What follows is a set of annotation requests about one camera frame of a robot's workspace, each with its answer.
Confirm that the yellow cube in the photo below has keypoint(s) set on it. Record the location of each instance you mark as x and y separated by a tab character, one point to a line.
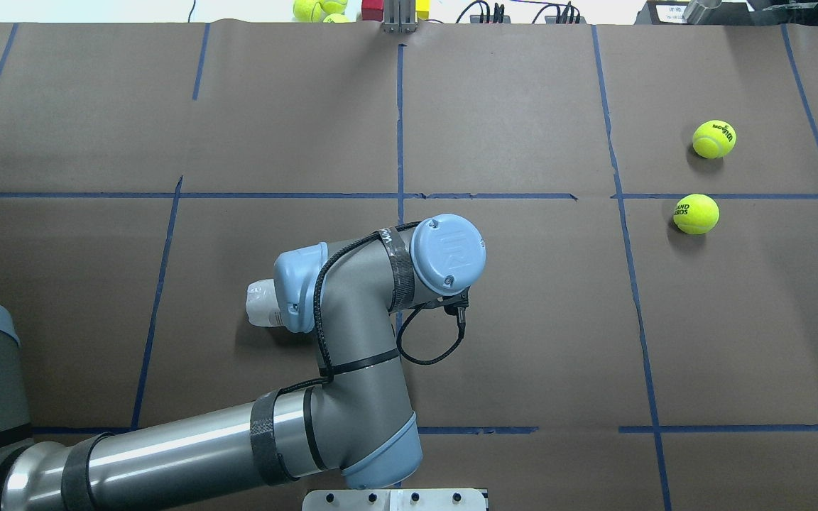
422	9

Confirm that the tennis ball beside post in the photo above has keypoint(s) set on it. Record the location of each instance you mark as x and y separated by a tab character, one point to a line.
308	11

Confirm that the red cube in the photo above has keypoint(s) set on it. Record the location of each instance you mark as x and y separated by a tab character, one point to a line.
372	10

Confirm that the aluminium frame post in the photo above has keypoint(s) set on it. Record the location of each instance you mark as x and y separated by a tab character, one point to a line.
399	16

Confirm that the clear tennis ball can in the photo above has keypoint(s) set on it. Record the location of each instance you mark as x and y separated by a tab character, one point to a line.
262	308

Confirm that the tennis ball Wilson print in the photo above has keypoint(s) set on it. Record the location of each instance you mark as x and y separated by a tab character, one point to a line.
714	139

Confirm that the steel bottle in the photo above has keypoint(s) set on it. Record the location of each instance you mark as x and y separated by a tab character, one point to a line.
700	12

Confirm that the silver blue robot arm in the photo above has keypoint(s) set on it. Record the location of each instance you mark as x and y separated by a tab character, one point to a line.
355	416

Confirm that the tennis ball Grand Slam print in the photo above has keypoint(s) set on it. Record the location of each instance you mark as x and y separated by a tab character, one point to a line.
696	214

